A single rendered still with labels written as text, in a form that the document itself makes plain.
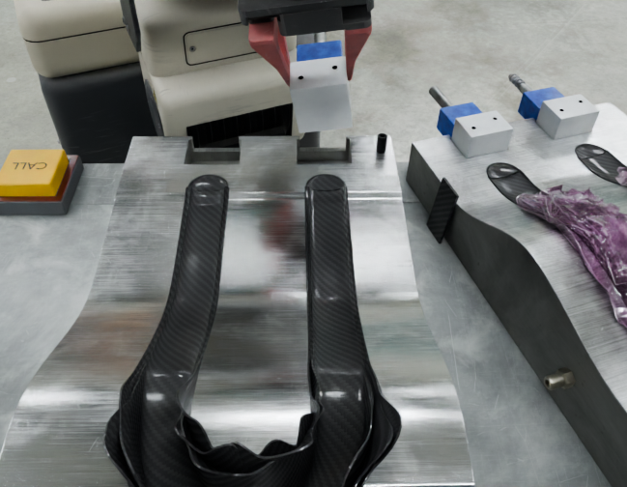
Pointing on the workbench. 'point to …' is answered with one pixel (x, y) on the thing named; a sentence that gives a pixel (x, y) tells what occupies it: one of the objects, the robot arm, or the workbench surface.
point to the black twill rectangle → (442, 210)
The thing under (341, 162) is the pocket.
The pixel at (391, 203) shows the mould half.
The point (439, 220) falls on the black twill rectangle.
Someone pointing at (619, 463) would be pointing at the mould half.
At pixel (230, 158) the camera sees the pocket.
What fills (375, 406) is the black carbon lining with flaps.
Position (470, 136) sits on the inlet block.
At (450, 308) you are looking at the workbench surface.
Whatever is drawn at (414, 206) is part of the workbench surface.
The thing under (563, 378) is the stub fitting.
